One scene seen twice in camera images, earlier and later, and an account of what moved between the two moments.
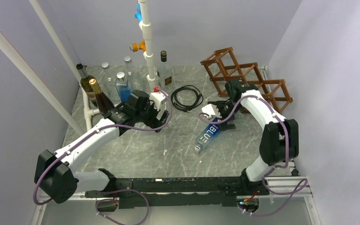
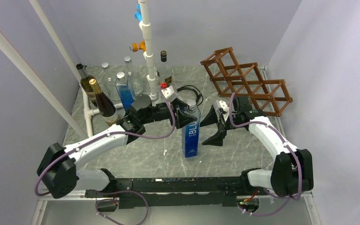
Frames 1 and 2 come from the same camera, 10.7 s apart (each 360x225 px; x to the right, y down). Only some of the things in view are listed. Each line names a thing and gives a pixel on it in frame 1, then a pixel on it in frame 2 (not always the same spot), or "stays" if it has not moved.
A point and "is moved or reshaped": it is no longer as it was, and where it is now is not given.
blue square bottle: x=122 y=86 stays
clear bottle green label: x=134 y=74 stays
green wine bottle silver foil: x=85 y=84 stays
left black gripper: x=154 y=123 → x=181 y=119
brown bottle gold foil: x=104 y=104 stays
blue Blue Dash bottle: x=207 y=136 is moved or reshaped
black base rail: x=212 y=191 stays
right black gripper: x=224 y=126 → x=217 y=139
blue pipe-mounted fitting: x=138 y=14 stays
